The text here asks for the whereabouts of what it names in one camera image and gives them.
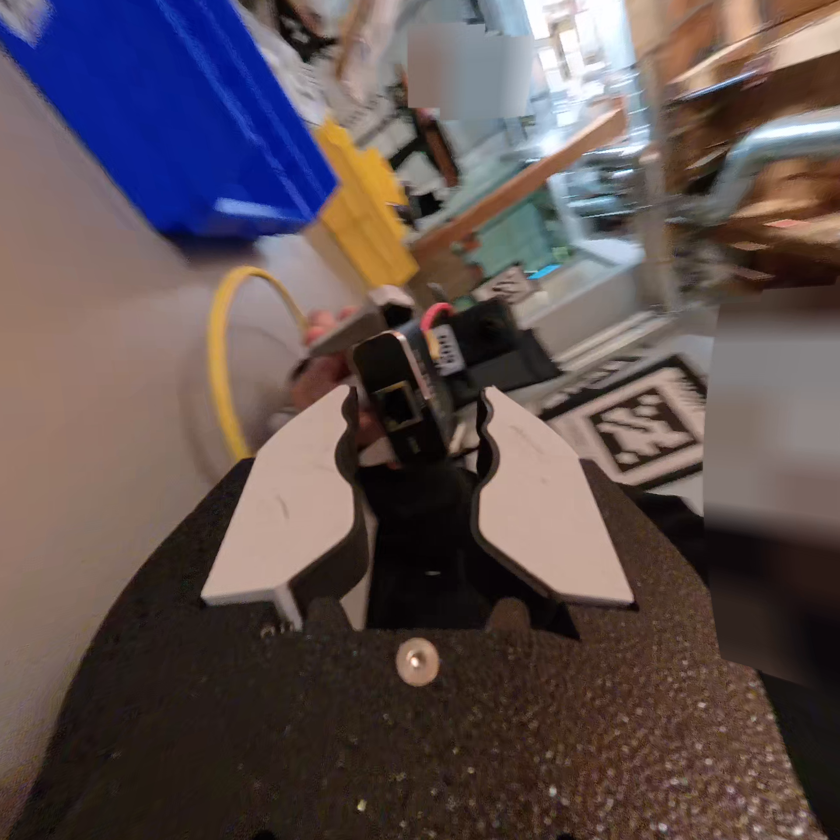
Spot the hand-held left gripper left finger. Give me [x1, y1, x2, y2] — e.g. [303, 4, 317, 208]
[200, 385, 378, 631]

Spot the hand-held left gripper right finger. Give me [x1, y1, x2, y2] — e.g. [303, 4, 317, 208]
[471, 386, 637, 608]

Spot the black network adapter box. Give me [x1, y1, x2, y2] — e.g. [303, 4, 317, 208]
[350, 331, 463, 466]

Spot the yellow network cable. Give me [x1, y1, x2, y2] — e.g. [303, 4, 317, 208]
[207, 265, 311, 462]

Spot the person's right hand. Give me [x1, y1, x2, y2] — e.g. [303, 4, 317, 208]
[292, 358, 357, 409]

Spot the small black white marker board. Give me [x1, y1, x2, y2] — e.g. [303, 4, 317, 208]
[471, 264, 542, 304]

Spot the yellow plastic bin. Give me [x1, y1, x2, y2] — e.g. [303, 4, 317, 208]
[314, 117, 421, 290]

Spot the large black white marker board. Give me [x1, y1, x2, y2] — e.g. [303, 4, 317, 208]
[538, 354, 708, 492]

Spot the wooden table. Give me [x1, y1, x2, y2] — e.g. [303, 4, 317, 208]
[408, 107, 627, 263]

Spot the blue plastic bin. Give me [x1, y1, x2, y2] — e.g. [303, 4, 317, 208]
[0, 0, 340, 242]

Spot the silver metal pipe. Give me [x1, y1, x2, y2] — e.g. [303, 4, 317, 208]
[705, 108, 840, 221]

